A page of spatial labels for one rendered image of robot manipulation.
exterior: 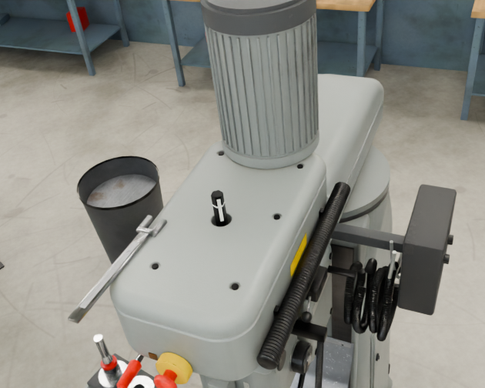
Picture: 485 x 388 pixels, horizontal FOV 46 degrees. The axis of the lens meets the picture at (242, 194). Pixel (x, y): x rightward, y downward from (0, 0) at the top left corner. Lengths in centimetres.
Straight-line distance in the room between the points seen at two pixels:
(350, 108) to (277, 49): 58
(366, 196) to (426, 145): 294
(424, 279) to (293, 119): 45
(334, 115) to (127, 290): 79
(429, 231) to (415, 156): 313
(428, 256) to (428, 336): 203
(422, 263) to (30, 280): 300
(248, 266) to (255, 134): 27
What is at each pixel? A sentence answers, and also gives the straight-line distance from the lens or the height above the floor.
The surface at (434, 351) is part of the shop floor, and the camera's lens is 317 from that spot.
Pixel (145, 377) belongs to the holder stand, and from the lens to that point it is 175.
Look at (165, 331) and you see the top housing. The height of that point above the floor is 184.
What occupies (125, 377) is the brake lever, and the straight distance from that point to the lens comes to 107.
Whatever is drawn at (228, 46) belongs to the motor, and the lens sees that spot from 100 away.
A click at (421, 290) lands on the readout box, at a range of 129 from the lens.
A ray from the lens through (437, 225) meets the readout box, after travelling 125.
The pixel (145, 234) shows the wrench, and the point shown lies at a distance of 101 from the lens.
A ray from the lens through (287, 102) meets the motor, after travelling 104.
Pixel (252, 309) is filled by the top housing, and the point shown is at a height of 188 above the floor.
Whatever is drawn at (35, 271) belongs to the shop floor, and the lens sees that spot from 393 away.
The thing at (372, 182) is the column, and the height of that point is 156.
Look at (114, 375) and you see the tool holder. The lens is 176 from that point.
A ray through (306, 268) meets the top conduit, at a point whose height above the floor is 181.
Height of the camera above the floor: 257
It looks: 39 degrees down
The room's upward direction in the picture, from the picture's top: 8 degrees counter-clockwise
